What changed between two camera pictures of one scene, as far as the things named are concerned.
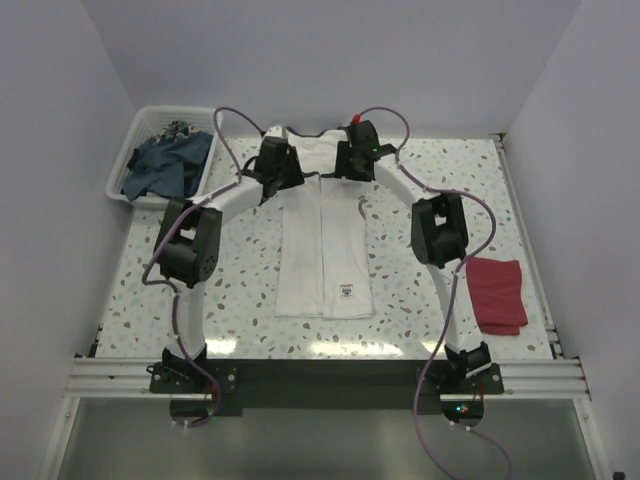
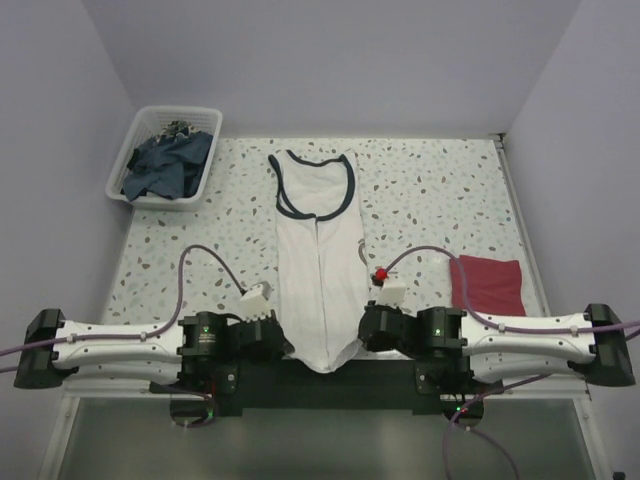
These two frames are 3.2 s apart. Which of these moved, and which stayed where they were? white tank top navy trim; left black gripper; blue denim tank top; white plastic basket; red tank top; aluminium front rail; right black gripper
Moved: white tank top navy trim; left black gripper; right black gripper
Stayed: blue denim tank top; aluminium front rail; white plastic basket; red tank top
